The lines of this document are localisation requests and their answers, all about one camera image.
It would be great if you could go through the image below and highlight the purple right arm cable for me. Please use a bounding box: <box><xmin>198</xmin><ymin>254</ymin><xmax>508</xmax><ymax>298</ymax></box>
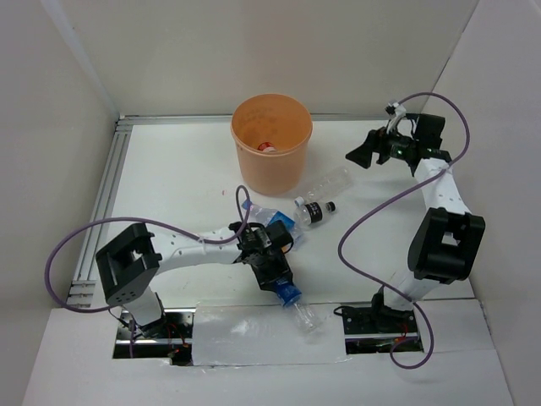
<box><xmin>338</xmin><ymin>91</ymin><xmax>471</xmax><ymax>370</ymax></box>

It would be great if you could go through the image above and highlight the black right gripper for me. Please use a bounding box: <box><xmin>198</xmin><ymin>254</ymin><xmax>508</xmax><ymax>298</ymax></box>
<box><xmin>346</xmin><ymin>119</ymin><xmax>418</xmax><ymax>169</ymax></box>

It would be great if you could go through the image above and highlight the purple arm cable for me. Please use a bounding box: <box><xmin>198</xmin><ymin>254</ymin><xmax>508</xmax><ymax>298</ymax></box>
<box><xmin>338</xmin><ymin>91</ymin><xmax>471</xmax><ymax>370</ymax></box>
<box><xmin>45</xmin><ymin>184</ymin><xmax>252</xmax><ymax>359</ymax></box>

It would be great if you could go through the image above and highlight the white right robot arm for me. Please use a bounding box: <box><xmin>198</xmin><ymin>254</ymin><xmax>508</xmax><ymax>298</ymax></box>
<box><xmin>346</xmin><ymin>113</ymin><xmax>485</xmax><ymax>332</ymax></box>

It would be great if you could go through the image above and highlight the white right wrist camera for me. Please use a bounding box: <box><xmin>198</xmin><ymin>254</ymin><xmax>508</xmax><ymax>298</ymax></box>
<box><xmin>385</xmin><ymin>100</ymin><xmax>407</xmax><ymax>119</ymax></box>

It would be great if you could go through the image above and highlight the black label clear bottle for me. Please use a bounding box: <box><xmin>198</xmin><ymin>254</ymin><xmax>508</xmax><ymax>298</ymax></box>
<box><xmin>294</xmin><ymin>201</ymin><xmax>336</xmax><ymax>229</ymax></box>

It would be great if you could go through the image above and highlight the blue cap crushed bottle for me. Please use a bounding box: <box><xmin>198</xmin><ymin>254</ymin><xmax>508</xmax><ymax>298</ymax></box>
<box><xmin>241</xmin><ymin>200</ymin><xmax>303</xmax><ymax>250</ymax></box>

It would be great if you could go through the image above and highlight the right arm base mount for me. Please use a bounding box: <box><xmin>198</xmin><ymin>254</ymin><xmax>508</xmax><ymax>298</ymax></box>
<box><xmin>333</xmin><ymin>305</ymin><xmax>424</xmax><ymax>355</ymax></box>

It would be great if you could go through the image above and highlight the dark blue label bottle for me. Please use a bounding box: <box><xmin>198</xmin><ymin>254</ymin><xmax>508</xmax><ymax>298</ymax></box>
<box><xmin>275</xmin><ymin>278</ymin><xmax>322</xmax><ymax>334</ymax></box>

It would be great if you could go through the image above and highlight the aluminium rail frame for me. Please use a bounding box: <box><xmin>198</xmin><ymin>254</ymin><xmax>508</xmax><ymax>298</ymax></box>
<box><xmin>69</xmin><ymin>112</ymin><xmax>415</xmax><ymax>302</ymax></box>

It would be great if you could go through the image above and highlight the orange plastic bin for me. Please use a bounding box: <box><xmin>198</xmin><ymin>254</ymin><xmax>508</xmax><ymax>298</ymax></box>
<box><xmin>231</xmin><ymin>94</ymin><xmax>313</xmax><ymax>196</ymax></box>

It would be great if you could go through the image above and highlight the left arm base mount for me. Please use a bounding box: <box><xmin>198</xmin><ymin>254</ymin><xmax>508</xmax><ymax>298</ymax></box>
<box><xmin>110</xmin><ymin>308</ymin><xmax>195</xmax><ymax>366</ymax></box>

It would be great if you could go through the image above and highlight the red label bottle in bin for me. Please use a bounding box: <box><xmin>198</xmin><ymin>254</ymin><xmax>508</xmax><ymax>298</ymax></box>
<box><xmin>258</xmin><ymin>142</ymin><xmax>276</xmax><ymax>153</ymax></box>

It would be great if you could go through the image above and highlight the white cap clear bottle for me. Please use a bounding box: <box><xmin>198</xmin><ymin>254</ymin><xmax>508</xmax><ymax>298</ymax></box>
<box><xmin>293</xmin><ymin>167</ymin><xmax>352</xmax><ymax>207</ymax></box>

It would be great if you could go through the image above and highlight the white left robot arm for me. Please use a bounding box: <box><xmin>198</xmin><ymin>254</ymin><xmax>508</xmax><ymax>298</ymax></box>
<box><xmin>96</xmin><ymin>221</ymin><xmax>301</xmax><ymax>338</ymax></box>

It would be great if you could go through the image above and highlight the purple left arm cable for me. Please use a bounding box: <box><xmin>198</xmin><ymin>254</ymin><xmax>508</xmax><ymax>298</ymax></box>
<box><xmin>45</xmin><ymin>184</ymin><xmax>252</xmax><ymax>359</ymax></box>

